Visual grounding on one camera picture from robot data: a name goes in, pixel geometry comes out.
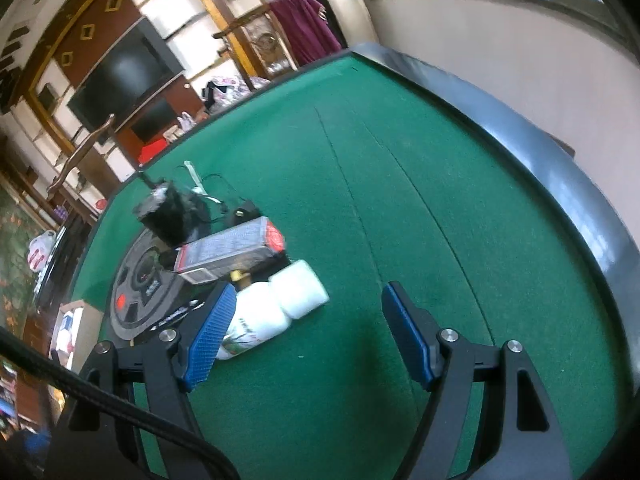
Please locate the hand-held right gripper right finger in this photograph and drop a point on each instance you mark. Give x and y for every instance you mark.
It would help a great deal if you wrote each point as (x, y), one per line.
(407, 340)

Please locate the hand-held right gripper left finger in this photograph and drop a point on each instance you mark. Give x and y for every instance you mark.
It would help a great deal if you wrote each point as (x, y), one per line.
(210, 340)

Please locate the white pill bottle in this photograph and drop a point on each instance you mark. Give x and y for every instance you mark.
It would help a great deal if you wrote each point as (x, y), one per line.
(265, 315)

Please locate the tan cardboard box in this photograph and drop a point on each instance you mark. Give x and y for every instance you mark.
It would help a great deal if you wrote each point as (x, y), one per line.
(92, 312)

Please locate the black marker yellow band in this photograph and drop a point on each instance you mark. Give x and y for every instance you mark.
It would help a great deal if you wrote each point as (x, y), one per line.
(175, 316)

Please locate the small black bottle gold label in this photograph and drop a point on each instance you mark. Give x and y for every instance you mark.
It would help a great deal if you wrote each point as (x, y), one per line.
(239, 276)

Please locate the round grey control disc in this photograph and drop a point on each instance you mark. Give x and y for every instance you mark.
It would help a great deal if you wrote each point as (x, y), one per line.
(135, 305)

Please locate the grey carton red stripe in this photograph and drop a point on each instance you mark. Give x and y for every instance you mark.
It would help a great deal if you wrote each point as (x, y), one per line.
(225, 252)

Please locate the black electric motor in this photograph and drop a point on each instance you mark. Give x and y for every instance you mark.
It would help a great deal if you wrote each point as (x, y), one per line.
(170, 215)

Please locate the small black connector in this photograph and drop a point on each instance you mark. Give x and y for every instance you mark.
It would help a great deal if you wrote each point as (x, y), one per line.
(243, 212)

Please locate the blue white small box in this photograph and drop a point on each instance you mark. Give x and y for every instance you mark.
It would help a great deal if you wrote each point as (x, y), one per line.
(67, 330)

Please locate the white plastic bag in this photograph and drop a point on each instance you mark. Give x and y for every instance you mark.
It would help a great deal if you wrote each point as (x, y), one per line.
(40, 250)

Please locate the red box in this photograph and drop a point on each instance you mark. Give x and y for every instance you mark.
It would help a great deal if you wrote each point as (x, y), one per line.
(151, 151)

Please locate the wooden chair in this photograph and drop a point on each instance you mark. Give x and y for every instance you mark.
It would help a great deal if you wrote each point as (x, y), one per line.
(82, 147)

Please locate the floral bag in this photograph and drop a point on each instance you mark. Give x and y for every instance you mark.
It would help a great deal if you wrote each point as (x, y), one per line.
(230, 85)

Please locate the black television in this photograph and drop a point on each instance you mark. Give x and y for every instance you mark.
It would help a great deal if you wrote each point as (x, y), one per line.
(125, 77)

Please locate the maroon cloth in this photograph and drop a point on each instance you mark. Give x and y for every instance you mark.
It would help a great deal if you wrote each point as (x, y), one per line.
(305, 30)

